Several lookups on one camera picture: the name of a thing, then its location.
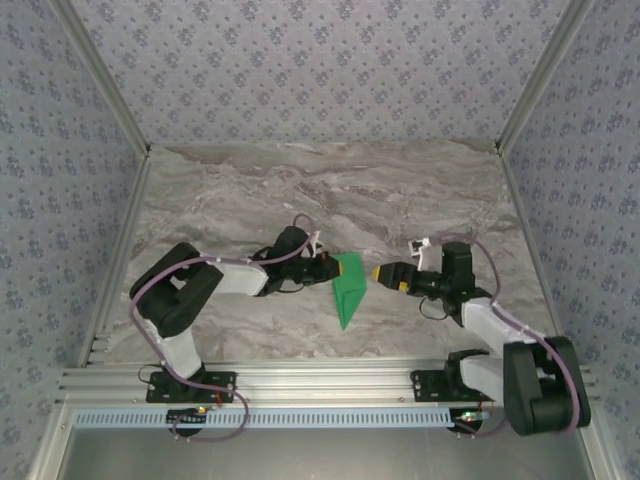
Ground green square paper sheet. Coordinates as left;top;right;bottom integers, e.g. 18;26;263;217
329;251;370;331

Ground black adapter board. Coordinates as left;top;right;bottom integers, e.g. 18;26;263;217
166;406;208;427
451;407;490;432

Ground grey metal panel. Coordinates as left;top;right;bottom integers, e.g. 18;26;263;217
29;404;616;480

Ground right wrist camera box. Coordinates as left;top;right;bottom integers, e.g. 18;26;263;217
407;236;433;272

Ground aluminium side rail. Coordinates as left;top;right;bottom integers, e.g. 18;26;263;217
77;149;154;369
497;148;574;366

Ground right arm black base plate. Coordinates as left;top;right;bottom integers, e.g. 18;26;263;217
409;368;501;403

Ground aluminium cross rail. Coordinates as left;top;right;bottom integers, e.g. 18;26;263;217
54;349;601;406

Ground slotted pale blue cable duct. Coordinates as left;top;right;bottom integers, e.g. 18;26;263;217
73;407;464;431

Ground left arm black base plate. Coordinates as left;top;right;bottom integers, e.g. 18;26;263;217
145;370;237;404

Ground aluminium frame post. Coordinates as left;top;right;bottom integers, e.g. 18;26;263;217
48;0;152;160
493;0;600;157

